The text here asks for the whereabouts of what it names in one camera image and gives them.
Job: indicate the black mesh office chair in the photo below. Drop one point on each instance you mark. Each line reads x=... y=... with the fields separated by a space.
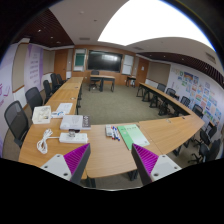
x=17 y=122
x=33 y=98

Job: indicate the white wall whiteboard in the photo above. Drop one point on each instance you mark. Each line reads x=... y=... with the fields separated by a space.
x=127 y=64

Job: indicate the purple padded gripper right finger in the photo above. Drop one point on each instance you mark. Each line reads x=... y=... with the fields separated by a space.
x=150 y=166

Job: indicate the red marker pen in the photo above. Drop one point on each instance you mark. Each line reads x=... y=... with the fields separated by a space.
x=113 y=134

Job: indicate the wooden front desk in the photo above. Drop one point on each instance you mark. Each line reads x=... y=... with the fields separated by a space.
x=104 y=79

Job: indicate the black chair behind desk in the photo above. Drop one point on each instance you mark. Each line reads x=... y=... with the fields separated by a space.
x=94 y=80

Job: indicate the long wooden right table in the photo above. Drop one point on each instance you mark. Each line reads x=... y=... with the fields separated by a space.
x=169 y=134

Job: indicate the white whiteboard eraser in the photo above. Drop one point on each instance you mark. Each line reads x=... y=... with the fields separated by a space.
x=108 y=130

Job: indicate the green folder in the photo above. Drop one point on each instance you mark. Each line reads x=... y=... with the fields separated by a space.
x=131 y=134

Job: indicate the dark patterned booklet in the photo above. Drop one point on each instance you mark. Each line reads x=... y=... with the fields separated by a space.
x=86 y=122

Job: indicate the blue marker pen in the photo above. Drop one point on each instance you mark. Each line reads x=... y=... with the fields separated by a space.
x=116 y=133

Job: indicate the white flat box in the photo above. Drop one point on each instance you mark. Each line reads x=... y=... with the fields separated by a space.
x=71 y=122

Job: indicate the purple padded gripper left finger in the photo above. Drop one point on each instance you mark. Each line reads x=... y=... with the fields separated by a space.
x=69 y=166

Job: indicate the white paper sheet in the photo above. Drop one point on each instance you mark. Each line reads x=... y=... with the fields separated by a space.
x=64 y=108

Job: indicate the white power strip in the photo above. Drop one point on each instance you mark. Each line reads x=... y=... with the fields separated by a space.
x=78 y=138

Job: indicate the long wooden table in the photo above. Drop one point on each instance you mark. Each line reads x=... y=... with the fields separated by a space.
x=69 y=92
x=169 y=134

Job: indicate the white charger plug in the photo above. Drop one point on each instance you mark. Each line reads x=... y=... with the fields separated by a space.
x=72 y=134

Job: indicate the long wooden left table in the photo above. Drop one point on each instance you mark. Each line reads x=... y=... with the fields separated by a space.
x=69 y=92

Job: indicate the large black wall screen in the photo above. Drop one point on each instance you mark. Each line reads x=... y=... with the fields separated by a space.
x=104 y=61

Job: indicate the white plastic container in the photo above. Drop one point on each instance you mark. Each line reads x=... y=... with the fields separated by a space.
x=41 y=115

